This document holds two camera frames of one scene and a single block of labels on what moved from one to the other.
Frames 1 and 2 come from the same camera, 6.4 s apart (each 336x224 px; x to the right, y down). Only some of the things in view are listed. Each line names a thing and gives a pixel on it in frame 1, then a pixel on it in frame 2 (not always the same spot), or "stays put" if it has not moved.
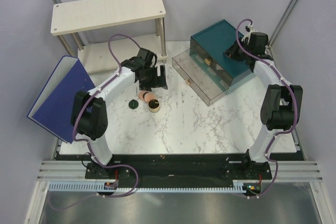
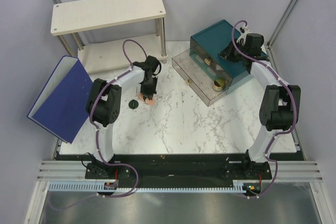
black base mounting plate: x=228 y=167 stays put
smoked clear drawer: x=208 y=84 stays put
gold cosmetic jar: x=154 y=106 → x=219 y=84
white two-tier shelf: x=76 y=17 stays put
